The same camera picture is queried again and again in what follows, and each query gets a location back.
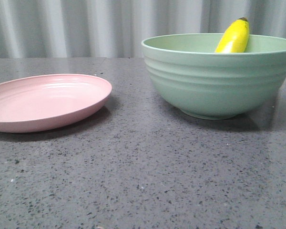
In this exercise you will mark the yellow banana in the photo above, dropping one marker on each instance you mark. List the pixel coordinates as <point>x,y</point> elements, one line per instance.
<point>235,38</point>

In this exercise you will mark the green ribbed bowl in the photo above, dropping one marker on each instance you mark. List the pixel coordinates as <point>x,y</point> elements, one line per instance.
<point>188,73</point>

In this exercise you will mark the pink plate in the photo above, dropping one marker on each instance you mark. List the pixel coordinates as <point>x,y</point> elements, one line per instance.
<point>46,102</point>

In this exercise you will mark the white pleated curtain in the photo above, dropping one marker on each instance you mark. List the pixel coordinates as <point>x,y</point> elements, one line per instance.
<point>115,28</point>

